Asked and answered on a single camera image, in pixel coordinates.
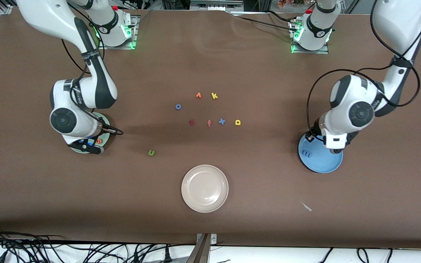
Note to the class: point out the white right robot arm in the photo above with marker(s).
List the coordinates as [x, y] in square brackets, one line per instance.
[37, 14]

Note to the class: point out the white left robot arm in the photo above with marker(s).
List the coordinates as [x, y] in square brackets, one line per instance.
[397, 22]

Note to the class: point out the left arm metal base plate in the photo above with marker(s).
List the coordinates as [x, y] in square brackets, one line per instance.
[313, 52]

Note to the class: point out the blue foam letter x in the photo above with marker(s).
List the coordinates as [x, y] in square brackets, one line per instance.
[222, 121]

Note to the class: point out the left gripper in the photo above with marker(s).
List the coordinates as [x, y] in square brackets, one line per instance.
[315, 132]

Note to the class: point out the blue plate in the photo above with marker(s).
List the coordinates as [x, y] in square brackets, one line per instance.
[323, 162]

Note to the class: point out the green plate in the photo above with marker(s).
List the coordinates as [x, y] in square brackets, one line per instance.
[102, 118]

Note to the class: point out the blue foam letter m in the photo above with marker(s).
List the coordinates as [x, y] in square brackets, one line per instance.
[307, 154]

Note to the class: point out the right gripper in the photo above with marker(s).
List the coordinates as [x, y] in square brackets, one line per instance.
[99, 133]

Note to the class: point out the yellow foam letter k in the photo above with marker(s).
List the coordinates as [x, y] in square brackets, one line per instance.
[213, 95]

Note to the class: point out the colourful flower decoration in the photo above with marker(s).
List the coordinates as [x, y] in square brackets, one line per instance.
[287, 3]

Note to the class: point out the beige plate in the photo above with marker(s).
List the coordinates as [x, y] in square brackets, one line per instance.
[205, 189]

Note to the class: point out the grey metal box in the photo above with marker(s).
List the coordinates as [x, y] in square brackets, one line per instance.
[216, 4]

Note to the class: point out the green foam letter n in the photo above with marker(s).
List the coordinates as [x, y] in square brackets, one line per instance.
[151, 154]

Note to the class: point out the black power plug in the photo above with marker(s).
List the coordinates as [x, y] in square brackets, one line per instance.
[167, 255]
[136, 258]

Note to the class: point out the metal table edge bracket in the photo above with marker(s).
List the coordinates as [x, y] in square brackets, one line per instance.
[201, 252]

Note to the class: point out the small grey paper scrap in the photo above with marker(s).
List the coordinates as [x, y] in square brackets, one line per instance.
[306, 207]

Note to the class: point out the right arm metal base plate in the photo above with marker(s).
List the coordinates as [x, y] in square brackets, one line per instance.
[136, 34]

